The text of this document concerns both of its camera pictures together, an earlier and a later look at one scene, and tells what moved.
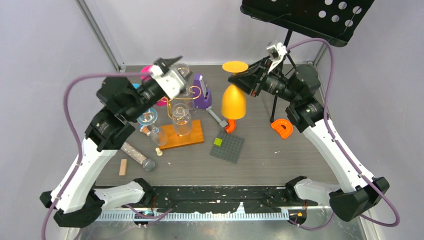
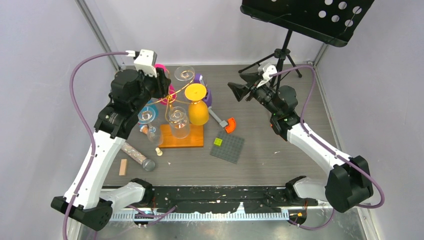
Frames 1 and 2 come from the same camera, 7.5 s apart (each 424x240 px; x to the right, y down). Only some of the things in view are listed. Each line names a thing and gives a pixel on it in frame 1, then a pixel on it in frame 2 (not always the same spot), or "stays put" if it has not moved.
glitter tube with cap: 148,164 stays put
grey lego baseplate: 230,148 stays put
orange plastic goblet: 233,103 → 198,110
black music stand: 333,20 stays put
